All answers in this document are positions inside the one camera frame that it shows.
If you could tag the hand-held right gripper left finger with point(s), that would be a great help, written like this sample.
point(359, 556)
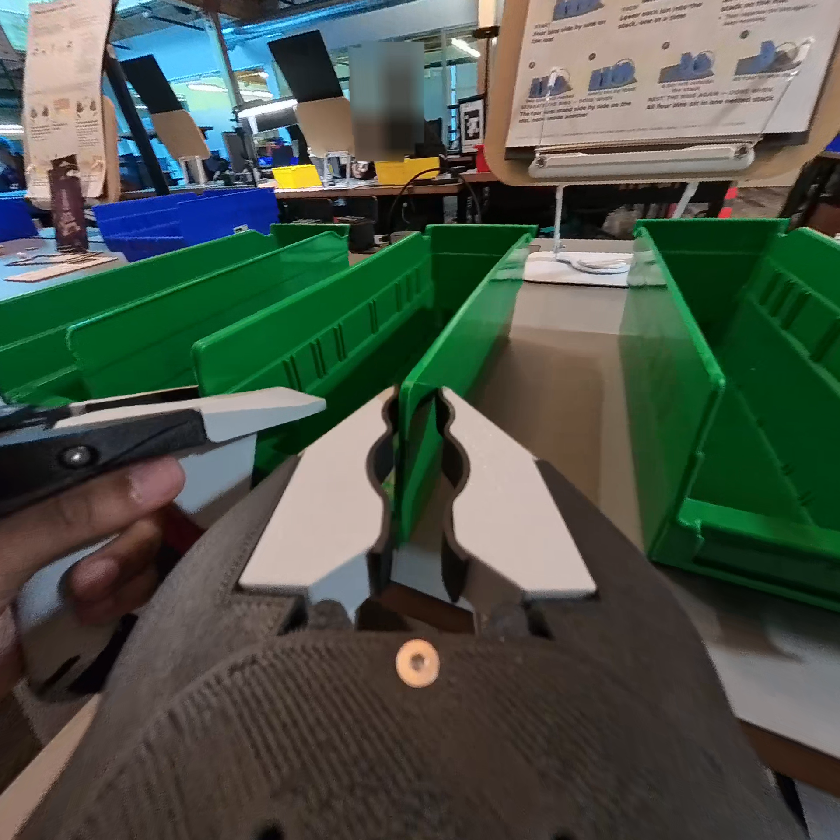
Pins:
point(315, 525)

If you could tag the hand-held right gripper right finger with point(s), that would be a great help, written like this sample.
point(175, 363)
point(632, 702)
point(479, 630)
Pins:
point(518, 525)

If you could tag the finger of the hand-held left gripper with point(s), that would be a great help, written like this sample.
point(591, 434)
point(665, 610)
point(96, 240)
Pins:
point(262, 407)
point(223, 472)

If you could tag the green plastic bin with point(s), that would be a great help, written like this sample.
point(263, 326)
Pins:
point(367, 341)
point(754, 426)
point(164, 315)

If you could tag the lit desk lamp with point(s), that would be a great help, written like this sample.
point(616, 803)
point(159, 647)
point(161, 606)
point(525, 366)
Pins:
point(262, 110)

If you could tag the person's left hand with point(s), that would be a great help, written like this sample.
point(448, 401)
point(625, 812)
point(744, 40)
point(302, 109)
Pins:
point(79, 505)

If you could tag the yellow plastic bin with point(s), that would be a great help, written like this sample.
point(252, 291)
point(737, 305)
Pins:
point(407, 172)
point(296, 177)

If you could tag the dark brown stand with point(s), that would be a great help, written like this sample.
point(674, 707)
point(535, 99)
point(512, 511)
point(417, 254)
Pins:
point(69, 210)

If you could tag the blue plastic bin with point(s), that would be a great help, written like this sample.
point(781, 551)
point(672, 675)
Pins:
point(16, 220)

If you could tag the white clipboard stand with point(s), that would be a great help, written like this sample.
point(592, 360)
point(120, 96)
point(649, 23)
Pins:
point(571, 272)

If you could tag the black white marker tag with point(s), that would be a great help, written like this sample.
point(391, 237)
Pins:
point(472, 124)

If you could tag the instruction sheet on clipboard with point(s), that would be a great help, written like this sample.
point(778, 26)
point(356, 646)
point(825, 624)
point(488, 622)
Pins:
point(800, 157)

